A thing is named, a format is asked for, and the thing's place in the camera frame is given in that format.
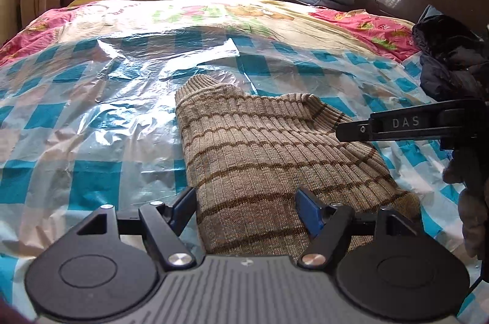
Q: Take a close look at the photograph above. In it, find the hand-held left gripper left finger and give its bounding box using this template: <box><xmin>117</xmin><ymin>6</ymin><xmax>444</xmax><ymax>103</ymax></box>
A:
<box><xmin>74</xmin><ymin>187</ymin><xmax>197</xmax><ymax>270</ymax></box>

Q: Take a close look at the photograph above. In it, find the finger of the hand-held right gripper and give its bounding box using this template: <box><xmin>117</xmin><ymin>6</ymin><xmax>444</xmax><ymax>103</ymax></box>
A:
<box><xmin>335</xmin><ymin>103</ymin><xmax>446</xmax><ymax>143</ymax></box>

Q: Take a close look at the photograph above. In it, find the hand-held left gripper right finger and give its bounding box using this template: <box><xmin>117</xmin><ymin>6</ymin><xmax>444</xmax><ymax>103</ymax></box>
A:
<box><xmin>296</xmin><ymin>188</ymin><xmax>423</xmax><ymax>270</ymax></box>

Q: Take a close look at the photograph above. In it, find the beige brown-striped ribbed sweater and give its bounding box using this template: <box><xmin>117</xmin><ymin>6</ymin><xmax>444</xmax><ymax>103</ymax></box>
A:
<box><xmin>175</xmin><ymin>75</ymin><xmax>421</xmax><ymax>257</ymax></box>

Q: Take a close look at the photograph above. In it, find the person's right hand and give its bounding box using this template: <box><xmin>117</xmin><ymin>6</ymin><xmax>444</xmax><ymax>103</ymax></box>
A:
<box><xmin>442</xmin><ymin>152</ymin><xmax>489</xmax><ymax>260</ymax></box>

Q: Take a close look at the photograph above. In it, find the dark padded jacket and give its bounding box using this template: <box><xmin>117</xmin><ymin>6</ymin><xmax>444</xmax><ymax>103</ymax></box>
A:
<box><xmin>411</xmin><ymin>13</ymin><xmax>489</xmax><ymax>104</ymax></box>

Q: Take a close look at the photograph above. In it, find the pink floral bed quilt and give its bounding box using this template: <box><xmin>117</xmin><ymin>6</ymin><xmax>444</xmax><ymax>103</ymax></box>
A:
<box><xmin>0</xmin><ymin>0</ymin><xmax>423</xmax><ymax>62</ymax></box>

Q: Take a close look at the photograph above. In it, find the blue checked plastic sheet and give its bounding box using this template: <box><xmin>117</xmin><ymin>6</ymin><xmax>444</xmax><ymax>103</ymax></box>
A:
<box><xmin>0</xmin><ymin>24</ymin><xmax>489</xmax><ymax>317</ymax></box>

